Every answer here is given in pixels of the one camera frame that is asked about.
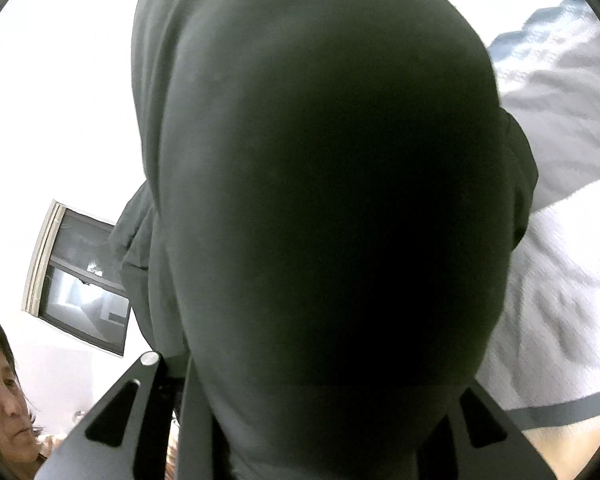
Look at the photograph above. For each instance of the black puffy jacket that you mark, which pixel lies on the black puffy jacket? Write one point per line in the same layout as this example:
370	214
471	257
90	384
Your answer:
333	192

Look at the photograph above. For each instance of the dark window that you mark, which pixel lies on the dark window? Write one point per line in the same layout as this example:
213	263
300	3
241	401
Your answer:
73	282

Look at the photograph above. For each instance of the striped bed duvet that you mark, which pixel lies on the striped bed duvet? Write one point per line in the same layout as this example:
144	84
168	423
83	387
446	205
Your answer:
543	363

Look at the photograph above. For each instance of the person's head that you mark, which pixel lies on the person's head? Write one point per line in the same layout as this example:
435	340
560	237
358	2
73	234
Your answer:
20	450

